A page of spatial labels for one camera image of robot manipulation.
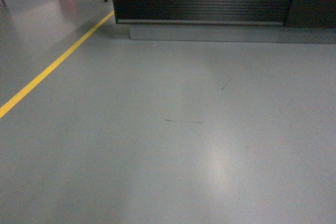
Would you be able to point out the black checkout counter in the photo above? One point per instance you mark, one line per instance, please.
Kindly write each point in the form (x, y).
(286, 21)

